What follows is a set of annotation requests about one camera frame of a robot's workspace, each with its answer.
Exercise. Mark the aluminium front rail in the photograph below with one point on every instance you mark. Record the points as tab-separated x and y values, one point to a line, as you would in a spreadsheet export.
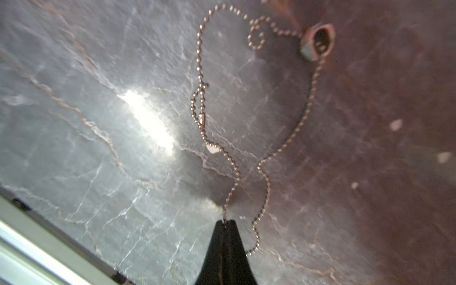
35	252

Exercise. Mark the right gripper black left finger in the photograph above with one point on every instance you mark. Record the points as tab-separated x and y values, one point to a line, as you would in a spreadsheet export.
212	270

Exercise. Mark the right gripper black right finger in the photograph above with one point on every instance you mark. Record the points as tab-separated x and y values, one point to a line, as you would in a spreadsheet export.
237	268

